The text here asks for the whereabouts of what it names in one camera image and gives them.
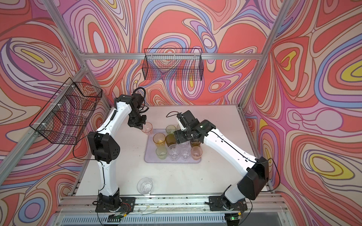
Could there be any amber brown glass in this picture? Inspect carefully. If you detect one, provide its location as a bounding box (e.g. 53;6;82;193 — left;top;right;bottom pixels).
190;140;201;147

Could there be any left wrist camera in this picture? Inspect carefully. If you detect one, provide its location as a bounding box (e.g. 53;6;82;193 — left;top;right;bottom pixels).
132;87;149;113

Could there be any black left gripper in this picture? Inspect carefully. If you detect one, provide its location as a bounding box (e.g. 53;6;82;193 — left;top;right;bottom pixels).
129;110;147;129

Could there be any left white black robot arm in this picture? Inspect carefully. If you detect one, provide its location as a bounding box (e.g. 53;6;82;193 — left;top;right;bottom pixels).
87;93;147;206

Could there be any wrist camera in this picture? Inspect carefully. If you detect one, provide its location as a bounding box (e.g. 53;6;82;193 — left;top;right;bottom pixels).
132;87;149;113
176;110;199;131

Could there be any olive dark glass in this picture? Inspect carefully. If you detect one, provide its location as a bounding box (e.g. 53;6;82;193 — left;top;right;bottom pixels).
166;134;177;147

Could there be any bright green glass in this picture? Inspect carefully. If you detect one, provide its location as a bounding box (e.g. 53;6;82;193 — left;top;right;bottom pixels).
166;125;176;134

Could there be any black wire basket left wall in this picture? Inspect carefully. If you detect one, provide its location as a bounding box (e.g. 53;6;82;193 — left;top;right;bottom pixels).
29;78;103;145

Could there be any lavender rectangular plastic tray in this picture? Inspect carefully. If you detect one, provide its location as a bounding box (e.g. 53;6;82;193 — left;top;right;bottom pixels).
144;129;201;164

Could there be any pale green small glass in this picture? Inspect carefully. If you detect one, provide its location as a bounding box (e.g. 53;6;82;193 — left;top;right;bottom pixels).
156;146;168;160

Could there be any small clear glass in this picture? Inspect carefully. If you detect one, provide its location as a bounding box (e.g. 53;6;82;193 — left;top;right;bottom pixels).
181;148;191;161

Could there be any pink glass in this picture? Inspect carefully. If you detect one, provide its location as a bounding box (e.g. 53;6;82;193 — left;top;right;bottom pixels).
191;146;203;160
142;122;153;135

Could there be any black wire basket wall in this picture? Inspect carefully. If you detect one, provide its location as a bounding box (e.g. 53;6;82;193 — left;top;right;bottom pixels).
29;78;103;145
142;48;204;81

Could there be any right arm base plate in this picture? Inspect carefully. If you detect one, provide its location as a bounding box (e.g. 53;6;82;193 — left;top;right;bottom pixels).
205;195;248;213

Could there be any yellow glass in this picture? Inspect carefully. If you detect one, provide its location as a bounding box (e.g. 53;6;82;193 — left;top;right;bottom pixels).
153;133;166;147

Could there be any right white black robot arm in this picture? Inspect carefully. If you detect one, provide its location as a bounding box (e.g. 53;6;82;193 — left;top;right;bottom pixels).
174;120;269;203

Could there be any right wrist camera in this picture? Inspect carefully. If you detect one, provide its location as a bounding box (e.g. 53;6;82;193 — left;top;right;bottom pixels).
176;110;199;131

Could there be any black wire basket back wall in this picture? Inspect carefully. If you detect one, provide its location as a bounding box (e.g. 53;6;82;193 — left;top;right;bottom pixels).
142;48;204;81

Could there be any aluminium front rail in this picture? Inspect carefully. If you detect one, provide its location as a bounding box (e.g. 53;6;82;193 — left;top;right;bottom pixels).
56;193;289;215

